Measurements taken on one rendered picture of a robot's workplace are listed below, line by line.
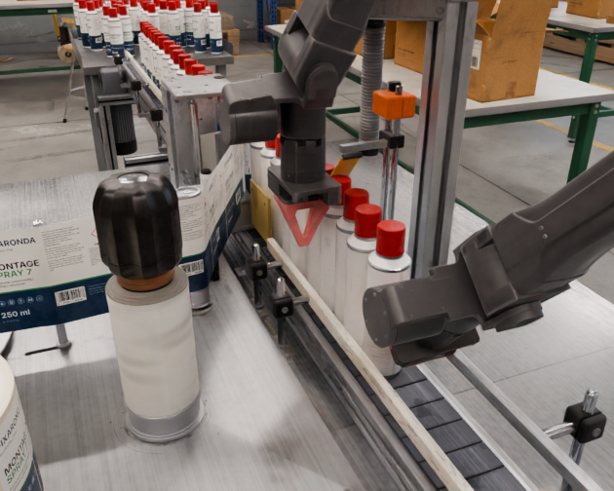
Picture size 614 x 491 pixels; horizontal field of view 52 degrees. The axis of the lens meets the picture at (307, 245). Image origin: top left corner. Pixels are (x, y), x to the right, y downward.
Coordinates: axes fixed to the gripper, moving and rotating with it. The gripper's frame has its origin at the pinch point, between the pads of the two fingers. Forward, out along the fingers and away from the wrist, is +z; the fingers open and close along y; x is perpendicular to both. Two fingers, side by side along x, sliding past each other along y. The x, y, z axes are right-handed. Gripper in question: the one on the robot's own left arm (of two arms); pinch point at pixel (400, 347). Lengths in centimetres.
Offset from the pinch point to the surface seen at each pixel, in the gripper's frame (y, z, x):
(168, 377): 27.7, -1.8, -2.9
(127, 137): 8, 152, -138
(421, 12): -9.7, -17.9, -35.6
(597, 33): -301, 182, -196
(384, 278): 1.9, -6.3, -7.1
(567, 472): -2.9, -17.2, 17.6
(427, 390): -2.8, 2.6, 5.5
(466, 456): -0.9, -4.2, 14.0
